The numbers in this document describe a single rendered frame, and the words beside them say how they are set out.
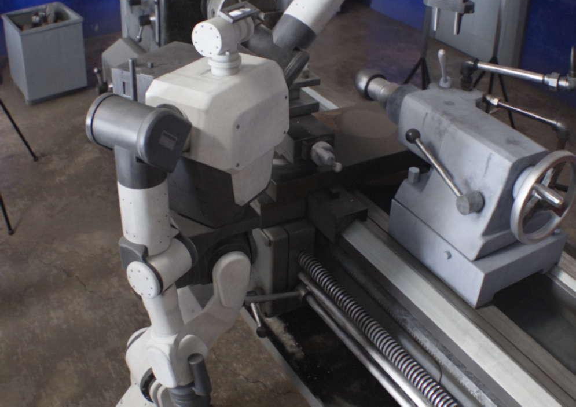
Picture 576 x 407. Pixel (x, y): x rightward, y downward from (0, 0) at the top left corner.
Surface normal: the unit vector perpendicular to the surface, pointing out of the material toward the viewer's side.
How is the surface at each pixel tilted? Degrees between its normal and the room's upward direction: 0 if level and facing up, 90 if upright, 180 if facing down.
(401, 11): 90
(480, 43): 90
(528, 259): 90
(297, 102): 0
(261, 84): 45
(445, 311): 36
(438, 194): 66
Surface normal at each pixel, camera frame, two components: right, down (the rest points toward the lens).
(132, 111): -0.13, -0.66
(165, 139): 0.85, 0.31
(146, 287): -0.52, 0.44
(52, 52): 0.58, 0.46
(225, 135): 0.24, 0.45
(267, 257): -0.87, 0.25
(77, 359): 0.03, -0.84
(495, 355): -0.49, -0.54
